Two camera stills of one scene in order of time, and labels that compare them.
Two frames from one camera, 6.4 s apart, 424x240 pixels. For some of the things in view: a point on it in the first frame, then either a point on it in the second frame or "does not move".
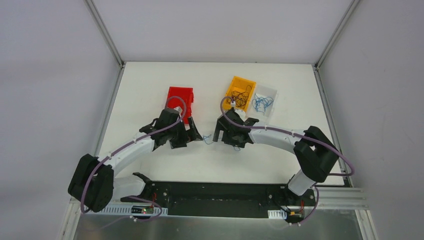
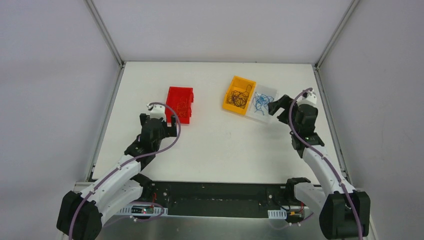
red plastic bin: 182,97 does not move
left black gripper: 185,135 -> 160,127
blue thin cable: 260,102 does not move
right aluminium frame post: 333,36 does not move
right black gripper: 230,131 -> 291,108
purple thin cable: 240,98 does not move
